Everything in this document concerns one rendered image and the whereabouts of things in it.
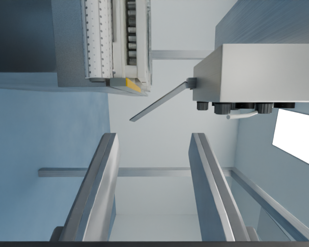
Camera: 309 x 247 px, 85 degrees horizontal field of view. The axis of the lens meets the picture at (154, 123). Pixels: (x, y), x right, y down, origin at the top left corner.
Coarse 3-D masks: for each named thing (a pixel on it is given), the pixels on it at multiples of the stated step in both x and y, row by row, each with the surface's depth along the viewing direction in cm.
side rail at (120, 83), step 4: (112, 80) 32; (116, 80) 32; (120, 80) 32; (124, 80) 32; (112, 84) 32; (116, 84) 32; (120, 84) 32; (124, 84) 32; (120, 88) 39; (124, 88) 39; (128, 88) 39; (132, 92) 62; (136, 92) 62; (144, 92) 96
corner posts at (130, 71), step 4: (128, 68) 36; (132, 68) 36; (136, 68) 36; (128, 72) 36; (132, 72) 36; (136, 72) 36; (128, 76) 37; (132, 76) 37; (136, 76) 37; (136, 80) 57; (136, 84) 58; (140, 84) 58
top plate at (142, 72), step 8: (136, 0) 34; (144, 0) 34; (136, 8) 34; (144, 8) 34; (136, 16) 35; (144, 16) 35; (136, 24) 35; (144, 24) 35; (136, 32) 35; (144, 32) 35; (136, 40) 35; (144, 40) 35; (136, 48) 36; (144, 48) 36; (136, 56) 36; (144, 56) 36; (144, 64) 36; (144, 72) 36; (144, 80) 41
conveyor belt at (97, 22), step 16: (80, 0) 31; (96, 0) 30; (96, 16) 31; (112, 16) 36; (96, 32) 31; (112, 32) 36; (96, 48) 31; (112, 48) 36; (96, 64) 32; (112, 64) 36
